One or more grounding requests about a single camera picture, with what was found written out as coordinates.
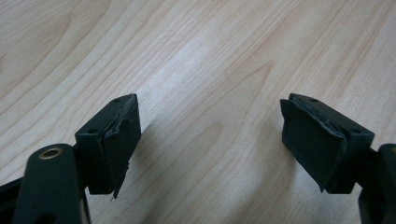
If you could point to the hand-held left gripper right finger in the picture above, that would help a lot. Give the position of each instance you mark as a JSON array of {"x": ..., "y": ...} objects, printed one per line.
[{"x": 320, "y": 146}]

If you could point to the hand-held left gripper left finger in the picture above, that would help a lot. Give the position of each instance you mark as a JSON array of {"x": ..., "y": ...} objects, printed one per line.
[{"x": 106, "y": 149}]

